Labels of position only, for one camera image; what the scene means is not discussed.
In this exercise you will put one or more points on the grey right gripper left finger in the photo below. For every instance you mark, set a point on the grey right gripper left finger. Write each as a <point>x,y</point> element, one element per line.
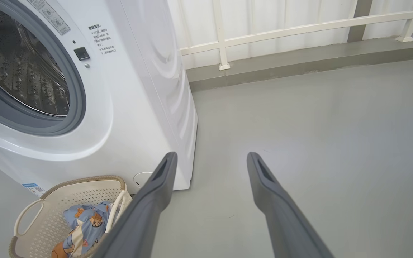
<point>145,215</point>

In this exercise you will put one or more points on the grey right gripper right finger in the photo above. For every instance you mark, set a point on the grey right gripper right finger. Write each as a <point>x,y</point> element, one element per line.
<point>285,222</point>

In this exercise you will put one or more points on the blue cartoon print garment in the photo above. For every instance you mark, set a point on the blue cartoon print garment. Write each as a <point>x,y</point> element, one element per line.
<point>81,229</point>

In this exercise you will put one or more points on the cream perforated laundry basket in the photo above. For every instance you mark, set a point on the cream perforated laundry basket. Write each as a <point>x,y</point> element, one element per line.
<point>45,222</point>

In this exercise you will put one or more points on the white front-load washing machine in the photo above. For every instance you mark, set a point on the white front-load washing machine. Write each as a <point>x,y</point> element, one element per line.
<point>138,107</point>

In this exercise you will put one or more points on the grey rubber door gasket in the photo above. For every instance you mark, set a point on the grey rubber door gasket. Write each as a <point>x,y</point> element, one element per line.
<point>75,89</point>

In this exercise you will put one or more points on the black door lock socket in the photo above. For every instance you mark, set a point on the black door lock socket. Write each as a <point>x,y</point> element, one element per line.
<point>81,53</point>

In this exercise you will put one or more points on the round white filter cover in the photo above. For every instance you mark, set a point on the round white filter cover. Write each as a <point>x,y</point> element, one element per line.
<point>141,180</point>

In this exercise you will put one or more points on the blue energy label sticker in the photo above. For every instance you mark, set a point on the blue energy label sticker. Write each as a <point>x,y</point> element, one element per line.
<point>34,189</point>

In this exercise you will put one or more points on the white metal railing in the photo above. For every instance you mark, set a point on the white metal railing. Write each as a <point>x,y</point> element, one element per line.
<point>299,28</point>

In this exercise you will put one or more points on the grey warning label strip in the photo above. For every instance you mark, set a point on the grey warning label strip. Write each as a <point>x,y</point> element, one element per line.
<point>50,16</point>

